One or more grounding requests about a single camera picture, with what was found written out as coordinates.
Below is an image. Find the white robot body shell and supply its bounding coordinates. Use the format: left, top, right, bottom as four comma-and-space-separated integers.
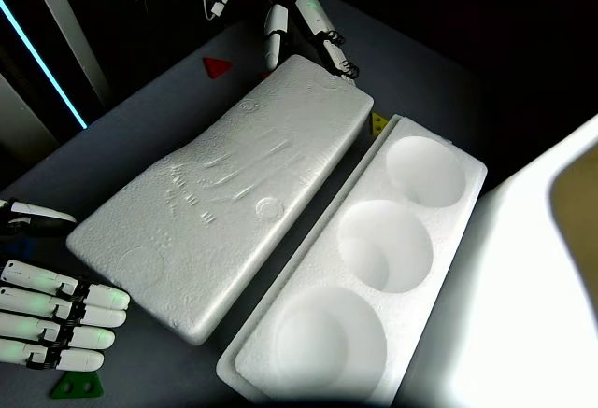
394, 112, 598, 408

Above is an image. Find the white styrofoam lid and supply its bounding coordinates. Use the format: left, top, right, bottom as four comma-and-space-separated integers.
66, 54, 375, 346

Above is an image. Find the styrofoam tray with three hollows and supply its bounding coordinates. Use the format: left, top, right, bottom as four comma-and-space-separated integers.
215, 113, 489, 404

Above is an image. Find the cyan light strip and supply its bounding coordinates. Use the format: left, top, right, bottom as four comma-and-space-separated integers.
0, 0, 89, 131

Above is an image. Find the red triangle block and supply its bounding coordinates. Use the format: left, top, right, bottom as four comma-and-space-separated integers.
203, 56, 234, 80

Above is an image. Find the white frame post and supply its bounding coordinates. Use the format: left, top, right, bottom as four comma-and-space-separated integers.
22, 0, 111, 102

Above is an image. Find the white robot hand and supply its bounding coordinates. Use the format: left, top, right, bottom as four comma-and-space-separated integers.
263, 0, 361, 88
0, 197, 131, 373

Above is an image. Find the green triangle block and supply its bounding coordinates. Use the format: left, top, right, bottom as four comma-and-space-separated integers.
49, 371, 106, 401

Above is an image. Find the grey table cloth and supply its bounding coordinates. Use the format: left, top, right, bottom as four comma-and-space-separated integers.
0, 0, 490, 408

